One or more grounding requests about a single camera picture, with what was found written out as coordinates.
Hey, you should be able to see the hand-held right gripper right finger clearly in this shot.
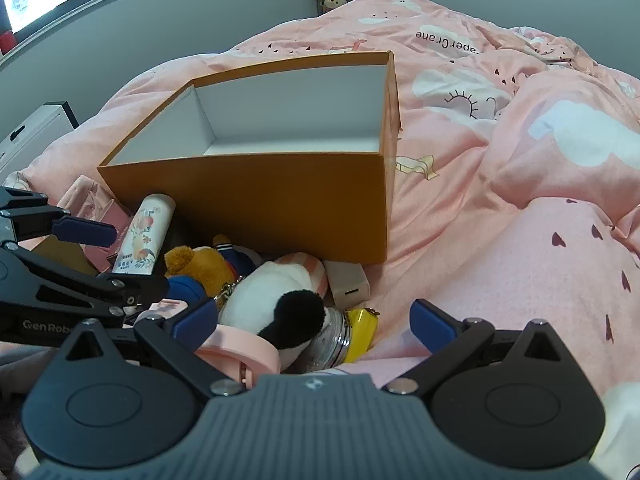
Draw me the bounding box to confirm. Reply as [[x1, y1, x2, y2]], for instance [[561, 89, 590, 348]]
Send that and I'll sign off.
[[387, 299, 583, 395]]

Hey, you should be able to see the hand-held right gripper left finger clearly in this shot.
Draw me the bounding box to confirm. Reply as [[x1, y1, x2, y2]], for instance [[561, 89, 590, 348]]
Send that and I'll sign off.
[[47, 299, 241, 398]]

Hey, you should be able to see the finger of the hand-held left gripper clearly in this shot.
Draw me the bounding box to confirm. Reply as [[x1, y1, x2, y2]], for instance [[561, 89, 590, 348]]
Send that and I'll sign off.
[[0, 242, 171, 318], [0, 186, 118, 249]]

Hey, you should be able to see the small khaki cardboard box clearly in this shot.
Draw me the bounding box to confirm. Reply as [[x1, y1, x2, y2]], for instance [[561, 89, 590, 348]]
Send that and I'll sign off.
[[31, 235, 101, 277]]

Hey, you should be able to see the pink picture box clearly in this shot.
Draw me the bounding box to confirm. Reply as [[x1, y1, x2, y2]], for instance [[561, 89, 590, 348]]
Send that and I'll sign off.
[[55, 176, 133, 266]]

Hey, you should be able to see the pink selfie stick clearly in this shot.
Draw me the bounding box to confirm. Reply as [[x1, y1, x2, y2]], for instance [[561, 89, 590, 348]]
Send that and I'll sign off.
[[135, 297, 281, 391]]

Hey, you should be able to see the white floral bottle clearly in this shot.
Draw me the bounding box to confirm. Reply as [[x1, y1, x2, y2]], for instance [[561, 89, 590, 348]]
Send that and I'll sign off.
[[111, 193, 177, 277]]

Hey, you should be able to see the brown bear plush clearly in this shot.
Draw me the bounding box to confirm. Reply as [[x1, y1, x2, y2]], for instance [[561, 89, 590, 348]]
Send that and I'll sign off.
[[164, 234, 263, 311]]

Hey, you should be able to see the black and white cow plush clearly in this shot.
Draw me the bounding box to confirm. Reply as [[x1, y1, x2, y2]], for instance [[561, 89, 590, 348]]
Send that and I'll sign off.
[[218, 252, 328, 371]]

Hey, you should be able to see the round glitter jar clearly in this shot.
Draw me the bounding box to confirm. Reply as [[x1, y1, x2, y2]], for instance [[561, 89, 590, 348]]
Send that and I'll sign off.
[[300, 305, 358, 373]]

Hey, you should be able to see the orange cardboard box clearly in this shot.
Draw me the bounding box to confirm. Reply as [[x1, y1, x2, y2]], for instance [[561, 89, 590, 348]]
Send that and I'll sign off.
[[96, 50, 403, 265]]

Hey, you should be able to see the small yellow case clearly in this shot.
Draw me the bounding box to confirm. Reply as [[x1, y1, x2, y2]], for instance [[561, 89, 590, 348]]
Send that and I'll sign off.
[[345, 307, 381, 365]]

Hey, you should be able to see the small white charger block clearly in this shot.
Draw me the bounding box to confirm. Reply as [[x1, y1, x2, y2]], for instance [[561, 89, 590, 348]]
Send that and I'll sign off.
[[322, 259, 372, 308]]

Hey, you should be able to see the pink printed blanket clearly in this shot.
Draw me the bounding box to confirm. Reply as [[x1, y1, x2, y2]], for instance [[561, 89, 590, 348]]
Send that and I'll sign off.
[[0, 0, 640, 480]]

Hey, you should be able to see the white cabinet with black edge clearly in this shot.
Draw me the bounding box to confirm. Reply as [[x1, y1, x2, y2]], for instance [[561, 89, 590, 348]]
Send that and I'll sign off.
[[0, 101, 80, 173]]

